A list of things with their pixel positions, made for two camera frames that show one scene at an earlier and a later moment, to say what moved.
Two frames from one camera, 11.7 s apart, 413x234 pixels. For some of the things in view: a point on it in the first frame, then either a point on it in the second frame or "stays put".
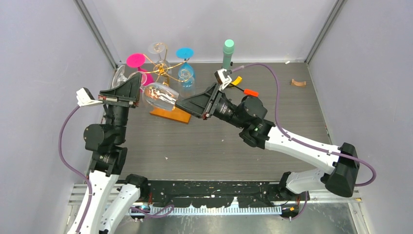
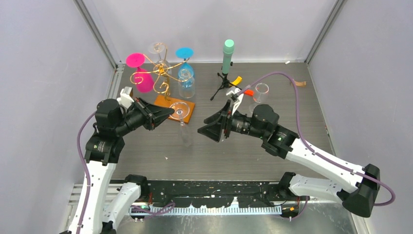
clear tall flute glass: (120, 75) → (181, 111)
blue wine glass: (186, 74) stays put
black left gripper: (130, 88) → (152, 113)
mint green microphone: (228, 49) stays put
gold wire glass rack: (162, 69) stays put
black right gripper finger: (200, 104) → (214, 130)
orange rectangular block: (251, 92) stays put
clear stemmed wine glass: (159, 95) → (260, 88)
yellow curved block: (238, 80) stays put
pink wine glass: (137, 60) stays put
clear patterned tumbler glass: (187, 83) stays put
